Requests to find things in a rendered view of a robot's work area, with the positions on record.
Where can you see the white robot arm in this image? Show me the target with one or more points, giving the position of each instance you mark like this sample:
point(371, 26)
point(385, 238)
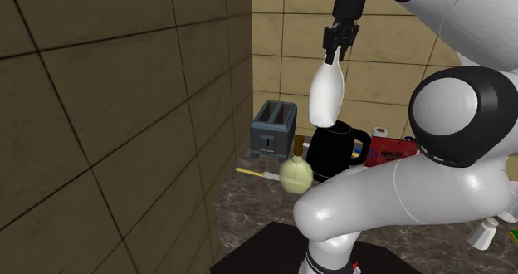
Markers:
point(404, 196)

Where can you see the white paper roll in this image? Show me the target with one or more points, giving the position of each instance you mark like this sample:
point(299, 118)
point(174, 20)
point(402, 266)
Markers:
point(380, 132)

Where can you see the green and yellow sponge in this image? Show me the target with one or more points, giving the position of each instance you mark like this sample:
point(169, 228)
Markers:
point(514, 237)

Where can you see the pale yellow soap dispenser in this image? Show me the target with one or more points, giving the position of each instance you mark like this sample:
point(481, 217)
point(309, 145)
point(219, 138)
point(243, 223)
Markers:
point(296, 176)

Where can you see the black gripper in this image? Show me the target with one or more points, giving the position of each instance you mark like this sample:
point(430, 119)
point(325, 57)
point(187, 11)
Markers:
point(349, 9)

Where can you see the white bottle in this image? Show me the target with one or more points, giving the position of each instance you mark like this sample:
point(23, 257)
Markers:
point(326, 95)

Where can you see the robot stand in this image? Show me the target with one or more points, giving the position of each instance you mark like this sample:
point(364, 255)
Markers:
point(263, 253)

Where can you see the white shaker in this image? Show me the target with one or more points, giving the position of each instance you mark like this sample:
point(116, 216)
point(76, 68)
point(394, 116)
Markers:
point(482, 234)

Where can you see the grey two-slot toaster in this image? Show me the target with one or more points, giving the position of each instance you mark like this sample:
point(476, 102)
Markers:
point(270, 137)

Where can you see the red box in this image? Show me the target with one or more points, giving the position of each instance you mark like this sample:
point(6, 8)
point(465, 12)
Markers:
point(388, 151)

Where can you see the black kettle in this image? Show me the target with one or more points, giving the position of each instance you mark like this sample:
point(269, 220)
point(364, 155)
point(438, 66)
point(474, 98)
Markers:
point(330, 151)

